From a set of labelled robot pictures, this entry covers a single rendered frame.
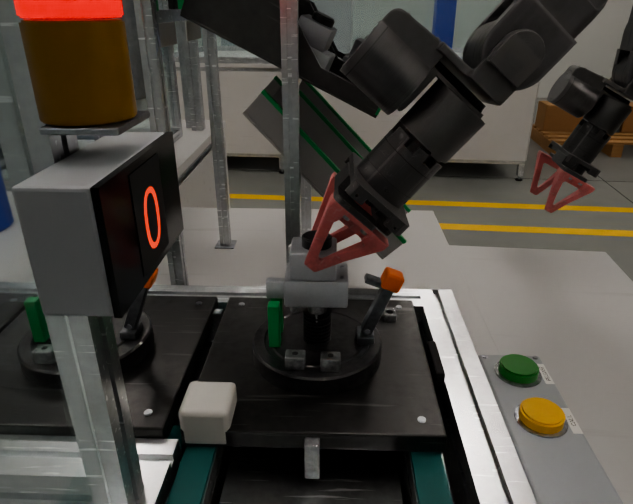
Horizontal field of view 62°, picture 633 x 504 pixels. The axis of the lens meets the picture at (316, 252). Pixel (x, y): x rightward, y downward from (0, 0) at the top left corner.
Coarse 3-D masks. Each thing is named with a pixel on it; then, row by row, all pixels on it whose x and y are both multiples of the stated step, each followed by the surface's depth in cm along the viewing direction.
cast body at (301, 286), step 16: (304, 240) 51; (336, 240) 54; (304, 256) 50; (320, 256) 50; (288, 272) 53; (304, 272) 51; (320, 272) 51; (336, 272) 53; (272, 288) 54; (288, 288) 52; (304, 288) 52; (320, 288) 52; (336, 288) 52; (288, 304) 53; (304, 304) 53; (320, 304) 53; (336, 304) 53
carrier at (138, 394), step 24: (144, 312) 62; (168, 312) 66; (192, 312) 66; (120, 336) 56; (144, 336) 57; (168, 336) 61; (192, 336) 61; (120, 360) 54; (144, 360) 57; (168, 360) 57; (192, 360) 57; (144, 384) 53; (168, 384) 53; (144, 408) 50; (168, 408) 50; (144, 432) 48; (168, 432) 49
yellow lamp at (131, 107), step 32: (32, 32) 25; (64, 32) 25; (96, 32) 25; (32, 64) 26; (64, 64) 25; (96, 64) 26; (128, 64) 28; (64, 96) 26; (96, 96) 26; (128, 96) 28
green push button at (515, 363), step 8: (504, 360) 56; (512, 360) 56; (520, 360) 56; (528, 360) 56; (504, 368) 55; (512, 368) 55; (520, 368) 55; (528, 368) 55; (536, 368) 55; (504, 376) 55; (512, 376) 54; (520, 376) 54; (528, 376) 54; (536, 376) 55
